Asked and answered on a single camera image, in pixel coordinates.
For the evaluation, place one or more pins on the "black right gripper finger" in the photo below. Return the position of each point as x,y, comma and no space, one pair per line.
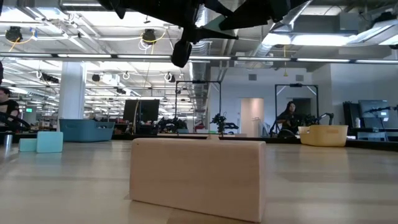
236,6
264,14

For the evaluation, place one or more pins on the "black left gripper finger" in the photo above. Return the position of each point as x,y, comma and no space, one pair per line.
205,35

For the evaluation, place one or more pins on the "large rectangular wooden block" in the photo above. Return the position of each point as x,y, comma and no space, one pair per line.
199,177

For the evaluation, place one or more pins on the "large teal cube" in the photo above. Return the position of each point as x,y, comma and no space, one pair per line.
49,142

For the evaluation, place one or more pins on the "small teal cube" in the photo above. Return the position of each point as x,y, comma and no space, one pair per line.
28,145

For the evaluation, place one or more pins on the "black background robot arm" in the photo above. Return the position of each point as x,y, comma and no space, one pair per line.
326,115
171,124
220,119

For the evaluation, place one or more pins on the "black overhead light bar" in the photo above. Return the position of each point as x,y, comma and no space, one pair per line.
293,59

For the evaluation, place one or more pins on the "pale pink door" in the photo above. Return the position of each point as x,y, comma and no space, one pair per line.
252,112

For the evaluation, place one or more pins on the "black computer monitor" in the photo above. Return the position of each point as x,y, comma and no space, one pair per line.
146,110

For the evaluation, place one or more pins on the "small pink block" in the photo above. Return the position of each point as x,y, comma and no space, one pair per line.
213,137

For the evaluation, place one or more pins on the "person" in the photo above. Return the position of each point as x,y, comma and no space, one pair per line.
290,116
7,107

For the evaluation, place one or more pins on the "white building pillar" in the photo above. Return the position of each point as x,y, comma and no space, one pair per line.
71,99

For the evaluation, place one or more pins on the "yellow plastic bin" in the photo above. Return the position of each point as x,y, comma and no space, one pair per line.
326,137

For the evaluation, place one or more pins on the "teal plastic bin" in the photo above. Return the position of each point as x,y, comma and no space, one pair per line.
84,132

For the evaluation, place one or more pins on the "silver metal cylinder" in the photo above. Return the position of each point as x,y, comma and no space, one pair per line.
7,141

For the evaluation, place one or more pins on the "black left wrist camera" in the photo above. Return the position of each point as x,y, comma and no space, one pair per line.
181,54

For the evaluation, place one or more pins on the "black gantry frame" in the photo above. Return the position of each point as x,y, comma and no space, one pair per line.
295,85
199,81

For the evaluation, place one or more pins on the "grey wall monitor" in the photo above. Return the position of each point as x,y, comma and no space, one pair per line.
373,107

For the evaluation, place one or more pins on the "black aluminium table frame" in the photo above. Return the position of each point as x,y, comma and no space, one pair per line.
367,143

